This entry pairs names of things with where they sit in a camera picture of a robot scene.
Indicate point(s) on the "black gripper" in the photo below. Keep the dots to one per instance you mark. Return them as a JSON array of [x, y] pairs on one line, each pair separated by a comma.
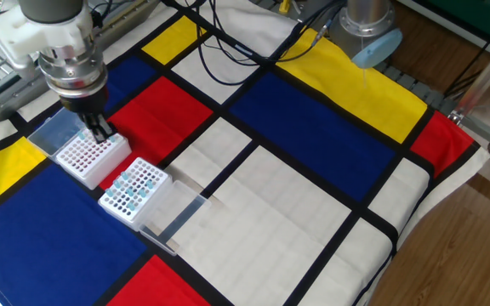
[[85, 104]]

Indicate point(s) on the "white pipette tip box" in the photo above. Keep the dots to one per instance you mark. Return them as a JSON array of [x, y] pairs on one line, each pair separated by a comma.
[[119, 212], [96, 170]]

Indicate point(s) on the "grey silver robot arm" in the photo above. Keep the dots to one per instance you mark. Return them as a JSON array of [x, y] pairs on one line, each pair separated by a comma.
[[49, 8]]

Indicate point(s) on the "colour block tablecloth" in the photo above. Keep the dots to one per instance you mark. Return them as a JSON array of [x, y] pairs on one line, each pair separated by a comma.
[[292, 136]]

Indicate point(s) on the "yellow plastic clamp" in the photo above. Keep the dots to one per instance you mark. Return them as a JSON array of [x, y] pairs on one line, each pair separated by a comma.
[[284, 6]]

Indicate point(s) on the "aluminium profile frame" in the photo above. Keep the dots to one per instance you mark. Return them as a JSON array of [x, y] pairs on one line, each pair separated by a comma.
[[487, 74]]

